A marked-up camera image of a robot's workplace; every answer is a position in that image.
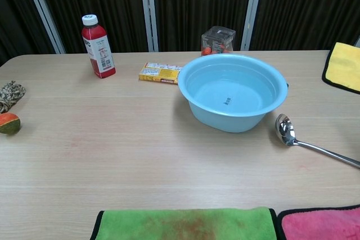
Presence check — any metal ladle with orange handle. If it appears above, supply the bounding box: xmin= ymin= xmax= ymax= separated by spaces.
xmin=274 ymin=113 xmax=360 ymax=169

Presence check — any light blue bowl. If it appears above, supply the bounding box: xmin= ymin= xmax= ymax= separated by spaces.
xmin=177 ymin=53 xmax=290 ymax=134

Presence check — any yellow snack box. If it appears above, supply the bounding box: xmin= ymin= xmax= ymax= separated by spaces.
xmin=138 ymin=62 xmax=184 ymax=85

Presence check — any clear bag of snacks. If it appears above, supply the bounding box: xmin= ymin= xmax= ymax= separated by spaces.
xmin=200 ymin=25 xmax=236 ymax=57

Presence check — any red juice bottle white cap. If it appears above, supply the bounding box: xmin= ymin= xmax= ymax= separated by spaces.
xmin=81 ymin=14 xmax=116 ymax=79

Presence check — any green microfiber cloth black trim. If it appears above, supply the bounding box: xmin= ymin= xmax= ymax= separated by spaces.
xmin=89 ymin=206 xmax=278 ymax=240

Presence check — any yellow microfiber cloth black trim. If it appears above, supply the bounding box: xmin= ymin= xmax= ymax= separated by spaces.
xmin=321 ymin=42 xmax=360 ymax=95

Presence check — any orange and green ball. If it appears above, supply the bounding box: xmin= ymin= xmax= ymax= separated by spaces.
xmin=0 ymin=112 xmax=21 ymax=135

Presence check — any pink microfiber cloth black trim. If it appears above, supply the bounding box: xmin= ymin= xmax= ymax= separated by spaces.
xmin=277 ymin=205 xmax=360 ymax=240

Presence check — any grey partition frame post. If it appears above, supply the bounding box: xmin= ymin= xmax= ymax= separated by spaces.
xmin=21 ymin=0 xmax=66 ymax=55
xmin=139 ymin=0 xmax=160 ymax=52
xmin=240 ymin=0 xmax=266 ymax=51

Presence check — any coiled speckled rope bundle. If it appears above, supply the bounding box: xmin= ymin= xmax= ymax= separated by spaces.
xmin=0 ymin=80 xmax=26 ymax=114

